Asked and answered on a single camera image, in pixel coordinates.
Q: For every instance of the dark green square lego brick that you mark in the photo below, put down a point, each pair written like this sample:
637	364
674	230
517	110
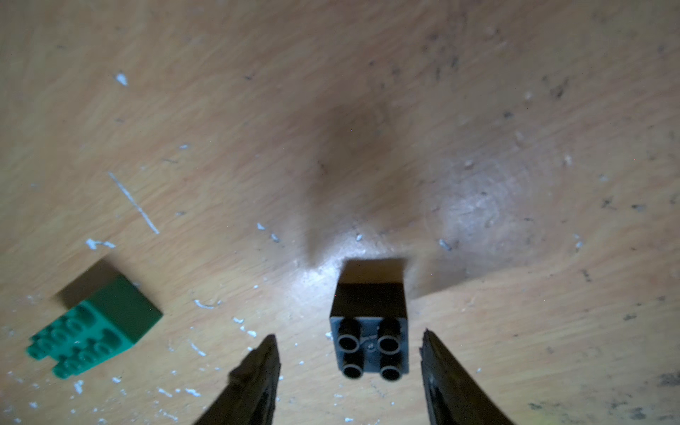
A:
105	324

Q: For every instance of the black square lego brick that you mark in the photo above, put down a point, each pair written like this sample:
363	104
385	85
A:
369	328

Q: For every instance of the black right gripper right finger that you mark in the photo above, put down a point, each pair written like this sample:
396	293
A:
452	395

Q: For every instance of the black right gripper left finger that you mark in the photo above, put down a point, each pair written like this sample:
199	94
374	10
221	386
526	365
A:
250	396

